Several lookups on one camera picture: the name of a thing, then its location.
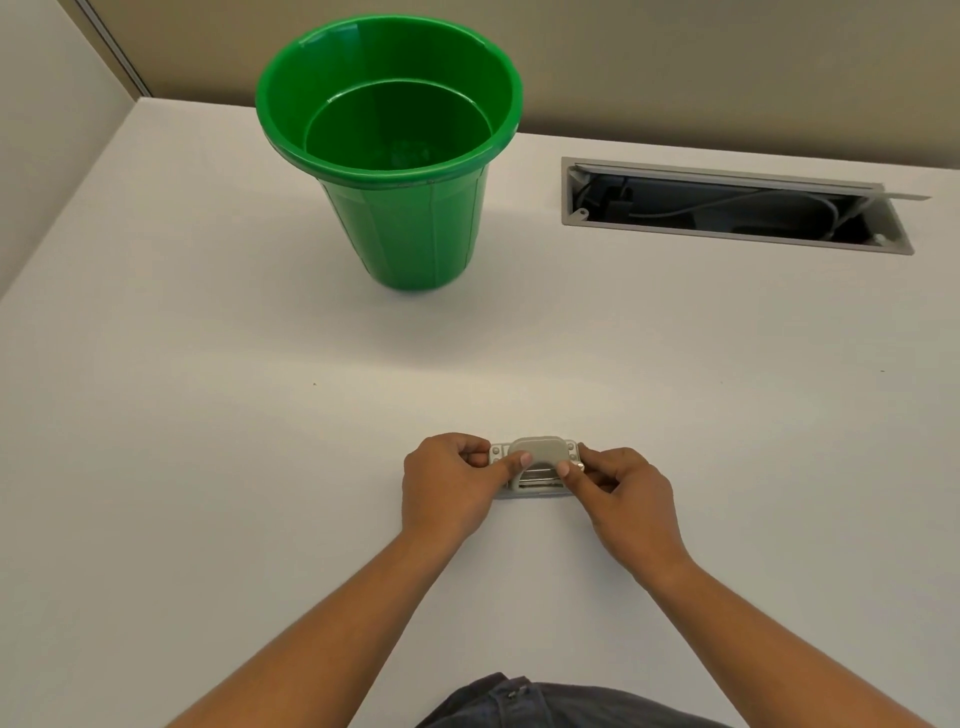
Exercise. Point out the person's dark grey trousers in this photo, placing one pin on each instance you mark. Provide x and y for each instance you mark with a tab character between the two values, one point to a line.
555	701

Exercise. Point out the person's right hand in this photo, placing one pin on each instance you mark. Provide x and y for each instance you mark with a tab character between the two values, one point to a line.
634	517

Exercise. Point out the person's right forearm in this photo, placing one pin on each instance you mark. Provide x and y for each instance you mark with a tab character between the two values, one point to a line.
787	649

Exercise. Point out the grey partition trim strip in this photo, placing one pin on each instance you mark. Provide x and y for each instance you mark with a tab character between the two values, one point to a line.
112	46

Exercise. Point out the person's left hand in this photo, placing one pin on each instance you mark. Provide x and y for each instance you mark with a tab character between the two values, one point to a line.
439	499

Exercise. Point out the person's right thumb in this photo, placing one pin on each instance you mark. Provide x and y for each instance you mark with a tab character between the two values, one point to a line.
576	484

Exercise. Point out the person's left forearm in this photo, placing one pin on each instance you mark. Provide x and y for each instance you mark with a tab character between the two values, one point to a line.
296	641

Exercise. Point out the person's left thumb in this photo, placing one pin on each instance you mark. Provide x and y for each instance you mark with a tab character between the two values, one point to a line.
506	470

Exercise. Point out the green plastic bucket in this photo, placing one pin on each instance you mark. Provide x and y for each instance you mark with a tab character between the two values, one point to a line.
397	135

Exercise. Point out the small grey plastic device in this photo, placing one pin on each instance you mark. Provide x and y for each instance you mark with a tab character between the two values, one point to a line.
541	457

